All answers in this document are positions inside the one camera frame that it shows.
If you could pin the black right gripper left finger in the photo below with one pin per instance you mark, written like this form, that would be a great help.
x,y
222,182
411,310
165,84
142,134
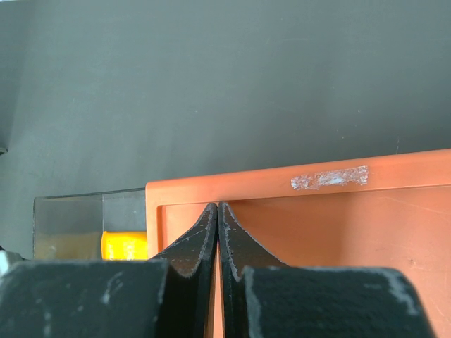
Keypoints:
x,y
169,295

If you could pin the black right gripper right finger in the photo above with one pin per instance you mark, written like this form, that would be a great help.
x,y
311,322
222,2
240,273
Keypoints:
x,y
264,297

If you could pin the orange yellow cosmetic tube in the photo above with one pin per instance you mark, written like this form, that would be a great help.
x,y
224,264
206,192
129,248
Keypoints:
x,y
127,246

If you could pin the clear plastic drawer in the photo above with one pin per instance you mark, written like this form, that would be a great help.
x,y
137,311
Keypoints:
x,y
70,227

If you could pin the orange drawer cabinet box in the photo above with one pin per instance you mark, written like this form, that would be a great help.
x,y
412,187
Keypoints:
x,y
388,211

